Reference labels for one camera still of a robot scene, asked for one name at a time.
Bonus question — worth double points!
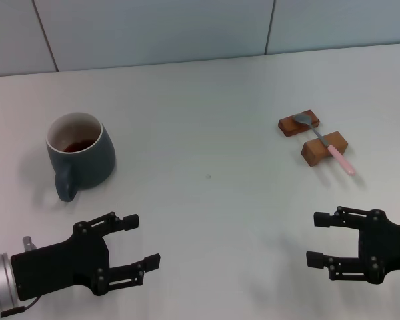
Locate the dark coffee liquid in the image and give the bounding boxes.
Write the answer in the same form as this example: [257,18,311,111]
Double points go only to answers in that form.
[61,138,97,153]

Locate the flat brown wooden block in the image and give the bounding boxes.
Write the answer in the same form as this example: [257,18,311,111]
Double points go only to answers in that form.
[278,109,321,137]

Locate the arched brown wooden block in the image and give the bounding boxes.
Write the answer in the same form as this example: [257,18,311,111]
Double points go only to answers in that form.
[301,131,349,167]

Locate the pink handled metal spoon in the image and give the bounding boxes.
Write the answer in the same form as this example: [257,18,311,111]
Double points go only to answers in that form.
[292,113,357,177]

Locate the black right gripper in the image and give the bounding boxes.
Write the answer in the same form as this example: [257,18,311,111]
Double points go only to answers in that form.
[305,205,400,284]

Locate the grey ceramic cup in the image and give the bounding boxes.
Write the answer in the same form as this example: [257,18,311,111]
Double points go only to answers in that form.
[45,111,117,203]

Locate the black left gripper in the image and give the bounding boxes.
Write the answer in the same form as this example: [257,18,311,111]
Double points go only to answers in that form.
[10,211,162,299]

